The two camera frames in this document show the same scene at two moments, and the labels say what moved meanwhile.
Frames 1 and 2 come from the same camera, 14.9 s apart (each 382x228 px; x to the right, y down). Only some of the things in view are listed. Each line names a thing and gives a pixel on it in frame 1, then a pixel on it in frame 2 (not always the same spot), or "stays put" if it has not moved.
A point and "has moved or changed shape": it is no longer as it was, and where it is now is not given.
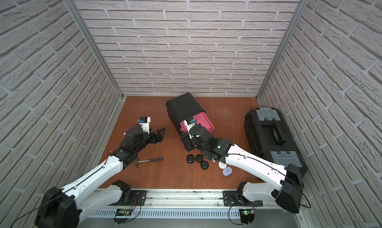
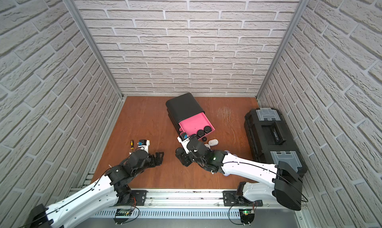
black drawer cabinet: (181, 108) stays put
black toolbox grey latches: (270, 138) stays put
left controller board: (122, 215) stays put
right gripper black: (187, 142) -> (183, 158)
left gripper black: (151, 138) -> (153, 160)
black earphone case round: (199, 158) has moved or changed shape
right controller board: (246, 216) stays put
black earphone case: (204, 165) has moved or changed shape
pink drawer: (201, 118) stays put
